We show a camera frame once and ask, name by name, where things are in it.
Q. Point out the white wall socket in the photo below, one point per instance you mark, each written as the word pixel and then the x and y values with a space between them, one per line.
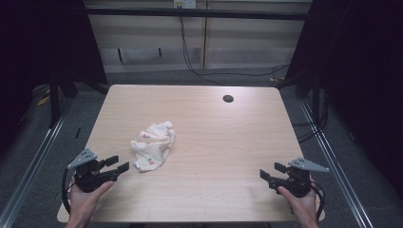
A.
pixel 185 3

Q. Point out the black table grommet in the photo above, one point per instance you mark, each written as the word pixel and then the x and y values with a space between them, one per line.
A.
pixel 228 98

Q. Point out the black horizontal bar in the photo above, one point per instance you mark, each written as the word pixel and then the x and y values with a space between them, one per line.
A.
pixel 196 13

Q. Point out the black curtain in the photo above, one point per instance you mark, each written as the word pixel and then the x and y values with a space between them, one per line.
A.
pixel 41 41
pixel 358 63

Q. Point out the cream printed towel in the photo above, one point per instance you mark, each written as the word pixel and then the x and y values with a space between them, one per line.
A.
pixel 153 147

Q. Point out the person's right hand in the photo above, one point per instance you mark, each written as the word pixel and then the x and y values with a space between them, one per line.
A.
pixel 304 209

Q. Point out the metal floor rail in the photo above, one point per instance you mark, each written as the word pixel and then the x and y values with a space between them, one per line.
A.
pixel 28 171
pixel 332 164

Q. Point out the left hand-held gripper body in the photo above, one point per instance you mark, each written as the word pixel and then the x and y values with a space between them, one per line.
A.
pixel 90 177

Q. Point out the yellow floor object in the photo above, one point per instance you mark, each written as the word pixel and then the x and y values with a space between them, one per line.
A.
pixel 43 100

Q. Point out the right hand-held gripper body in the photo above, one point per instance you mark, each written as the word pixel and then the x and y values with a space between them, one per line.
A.
pixel 297 183

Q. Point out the black stand leg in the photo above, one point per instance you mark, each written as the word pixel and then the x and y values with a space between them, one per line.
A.
pixel 54 101
pixel 316 101

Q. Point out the person's left hand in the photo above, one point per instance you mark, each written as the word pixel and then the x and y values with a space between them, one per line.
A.
pixel 82 204

